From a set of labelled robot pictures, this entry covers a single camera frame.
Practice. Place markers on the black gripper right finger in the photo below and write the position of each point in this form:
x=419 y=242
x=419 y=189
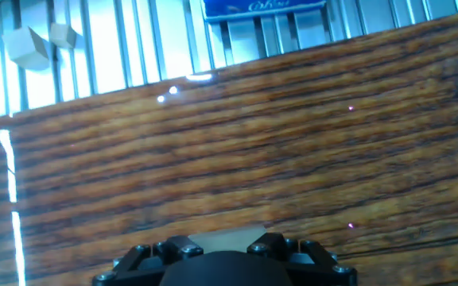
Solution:
x=276 y=244

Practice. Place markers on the gold and blue tissue box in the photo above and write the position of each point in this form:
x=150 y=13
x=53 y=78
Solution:
x=261 y=8

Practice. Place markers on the wood grain board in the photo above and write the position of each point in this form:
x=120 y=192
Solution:
x=233 y=159

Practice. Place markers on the light wooden block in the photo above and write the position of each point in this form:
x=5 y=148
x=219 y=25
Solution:
x=227 y=238
x=22 y=49
x=63 y=35

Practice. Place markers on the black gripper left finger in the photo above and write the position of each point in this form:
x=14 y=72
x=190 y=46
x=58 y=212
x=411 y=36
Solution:
x=173 y=248

